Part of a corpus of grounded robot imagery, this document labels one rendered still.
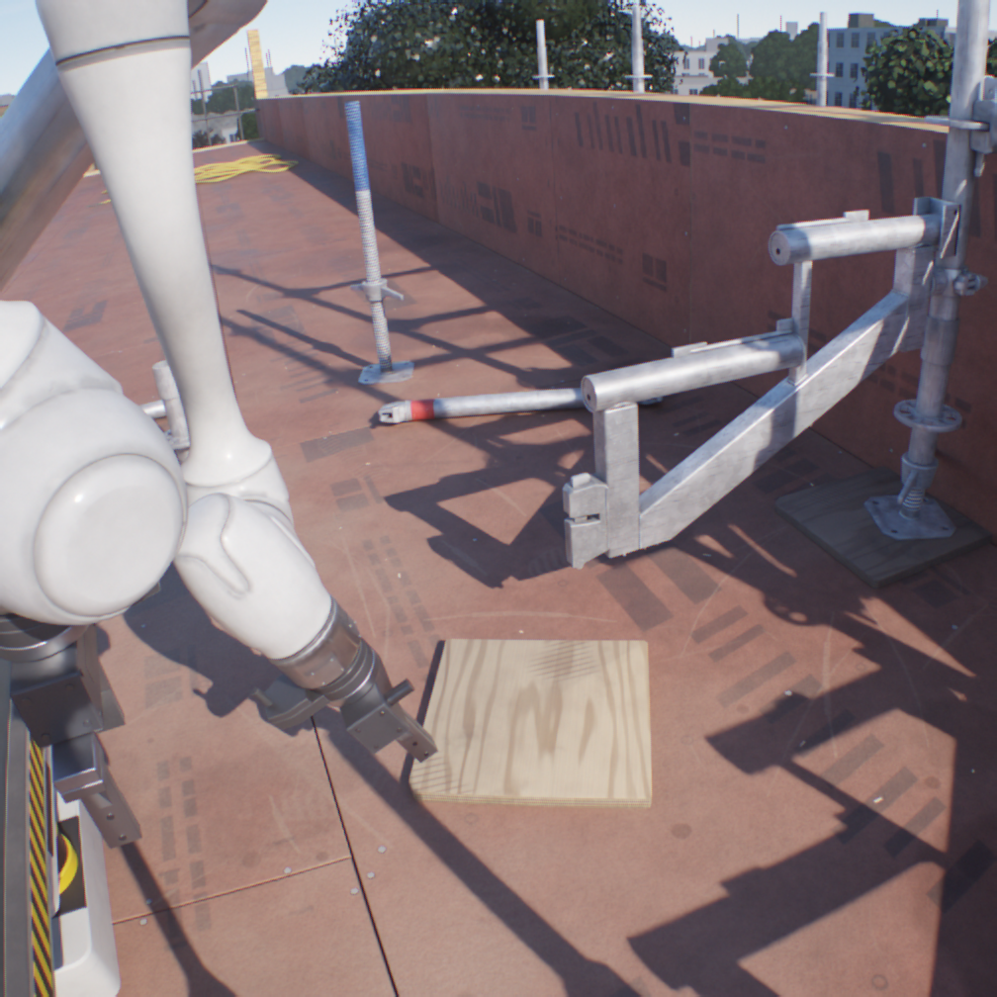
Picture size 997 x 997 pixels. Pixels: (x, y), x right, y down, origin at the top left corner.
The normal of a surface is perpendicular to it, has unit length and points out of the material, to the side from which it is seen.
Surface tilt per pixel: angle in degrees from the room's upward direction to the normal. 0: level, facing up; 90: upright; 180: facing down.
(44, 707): 90
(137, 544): 98
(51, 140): 109
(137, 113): 99
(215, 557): 73
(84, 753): 0
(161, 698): 0
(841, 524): 0
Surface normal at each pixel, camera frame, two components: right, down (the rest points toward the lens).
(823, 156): -0.93, 0.24
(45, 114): -0.02, 0.54
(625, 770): -0.07, -0.86
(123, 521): 0.81, 0.38
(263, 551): 0.75, -0.16
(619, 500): 0.37, 0.45
